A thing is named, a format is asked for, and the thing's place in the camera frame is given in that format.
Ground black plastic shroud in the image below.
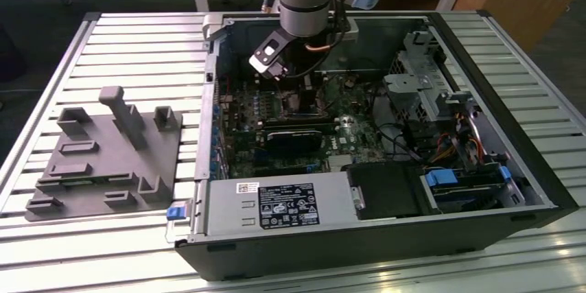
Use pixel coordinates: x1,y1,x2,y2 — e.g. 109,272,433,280
345,162,429,220

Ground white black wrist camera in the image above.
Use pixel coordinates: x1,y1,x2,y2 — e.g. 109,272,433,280
248,30,293,80

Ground green RAM stick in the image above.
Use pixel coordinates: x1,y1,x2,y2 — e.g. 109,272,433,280
61,176,114,187

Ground small silver heat sink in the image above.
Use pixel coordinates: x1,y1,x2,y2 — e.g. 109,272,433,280
328,154,353,171

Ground black graphics card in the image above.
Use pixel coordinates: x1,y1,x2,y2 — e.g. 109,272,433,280
263,129,325,156

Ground metal socket cover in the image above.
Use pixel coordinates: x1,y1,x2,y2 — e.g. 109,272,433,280
313,91,333,119

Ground grey parts rack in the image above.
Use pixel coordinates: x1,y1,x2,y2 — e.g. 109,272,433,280
25,85,185,222

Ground black hard disk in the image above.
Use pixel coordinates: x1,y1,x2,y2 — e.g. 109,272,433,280
429,174,507,210

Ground black PC case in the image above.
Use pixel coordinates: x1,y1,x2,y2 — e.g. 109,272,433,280
173,10,579,282

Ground silver power supply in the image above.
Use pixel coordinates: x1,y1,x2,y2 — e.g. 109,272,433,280
200,172,363,237

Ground silver metal drive cage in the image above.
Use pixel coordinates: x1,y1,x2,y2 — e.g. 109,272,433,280
383,30,472,122

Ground RAM slot white clips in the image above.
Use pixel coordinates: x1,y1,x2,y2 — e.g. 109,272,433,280
264,127,336,133
264,121,335,127

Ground yellow orange power wires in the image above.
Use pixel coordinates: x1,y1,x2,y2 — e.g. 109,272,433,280
429,131,485,163

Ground RAM slot black clips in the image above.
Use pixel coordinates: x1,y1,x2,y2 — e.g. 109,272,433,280
264,118,333,124
264,124,336,130

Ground blue disk carrier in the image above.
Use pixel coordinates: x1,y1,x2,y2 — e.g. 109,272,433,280
423,168,459,201

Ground CPU socket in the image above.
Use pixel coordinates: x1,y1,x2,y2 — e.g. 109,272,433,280
279,89,331,119

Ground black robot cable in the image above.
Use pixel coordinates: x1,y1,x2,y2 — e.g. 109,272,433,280
289,0,356,80

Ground black rating label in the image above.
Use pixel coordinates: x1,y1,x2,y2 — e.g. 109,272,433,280
257,183,321,231

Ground wooden cabinet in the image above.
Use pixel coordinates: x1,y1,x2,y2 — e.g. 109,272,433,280
452,0,586,53

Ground green motherboard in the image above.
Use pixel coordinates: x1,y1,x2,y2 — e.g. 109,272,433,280
214,69,399,180

